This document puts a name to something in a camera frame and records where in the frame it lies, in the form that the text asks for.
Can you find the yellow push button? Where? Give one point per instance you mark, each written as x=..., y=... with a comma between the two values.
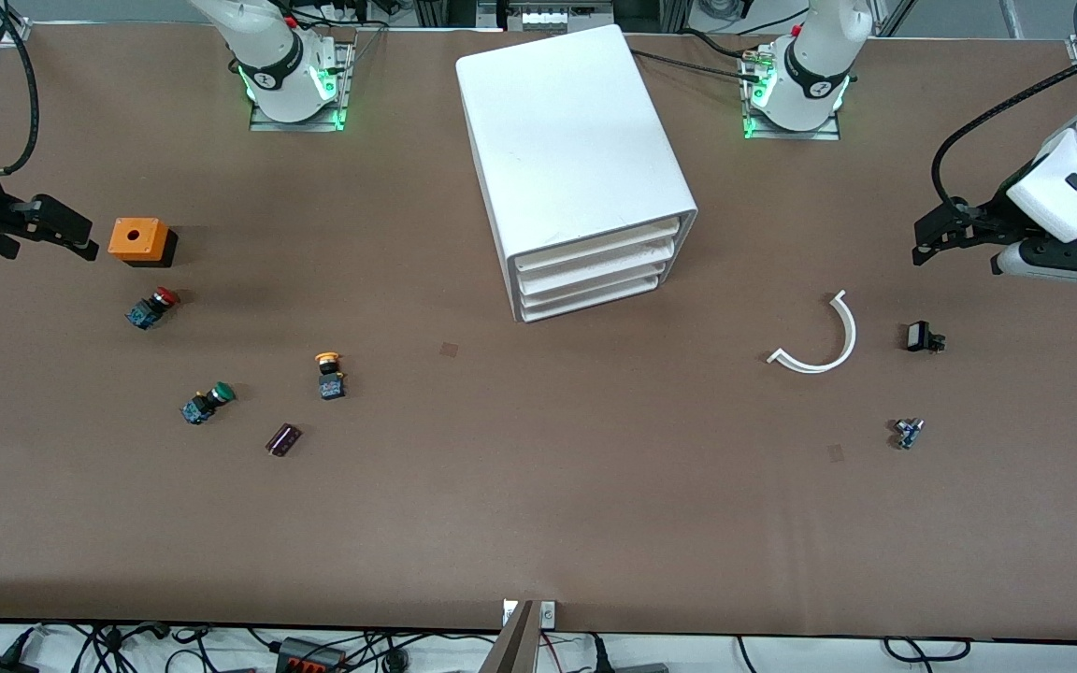
x=331, y=383

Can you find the white curved plastic strip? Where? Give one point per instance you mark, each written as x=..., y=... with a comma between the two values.
x=849, y=336

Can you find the small blue potentiometer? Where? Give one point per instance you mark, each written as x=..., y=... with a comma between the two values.
x=908, y=433

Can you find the orange box with hole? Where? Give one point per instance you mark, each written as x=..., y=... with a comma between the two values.
x=150, y=243

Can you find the black plug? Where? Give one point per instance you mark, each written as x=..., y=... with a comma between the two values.
x=599, y=659

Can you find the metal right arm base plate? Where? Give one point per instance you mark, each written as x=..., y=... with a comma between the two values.
x=344, y=93

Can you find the grey terminal block device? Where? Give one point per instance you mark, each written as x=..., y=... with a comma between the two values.
x=552, y=17

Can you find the red push button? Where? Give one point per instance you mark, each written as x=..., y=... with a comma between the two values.
x=150, y=308

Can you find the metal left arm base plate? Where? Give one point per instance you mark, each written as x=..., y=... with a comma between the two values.
x=824, y=136

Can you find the dark purple capacitor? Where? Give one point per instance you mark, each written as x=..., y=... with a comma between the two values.
x=283, y=440

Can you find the white plastic drawer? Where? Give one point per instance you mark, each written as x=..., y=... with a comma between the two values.
x=595, y=286
x=595, y=250
x=595, y=301
x=595, y=269

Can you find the white drawer cabinet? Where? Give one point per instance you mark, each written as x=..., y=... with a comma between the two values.
x=567, y=121

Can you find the black power adapter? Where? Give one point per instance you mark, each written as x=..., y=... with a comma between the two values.
x=1, y=665

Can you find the green push button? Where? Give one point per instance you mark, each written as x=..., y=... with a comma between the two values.
x=207, y=404

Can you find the black power strip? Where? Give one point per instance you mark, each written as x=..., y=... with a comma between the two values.
x=309, y=657

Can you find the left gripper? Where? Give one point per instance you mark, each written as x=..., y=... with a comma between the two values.
x=995, y=213

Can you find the small black connector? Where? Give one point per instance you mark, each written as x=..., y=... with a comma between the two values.
x=919, y=336

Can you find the wooden post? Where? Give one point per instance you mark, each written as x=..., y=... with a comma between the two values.
x=510, y=650

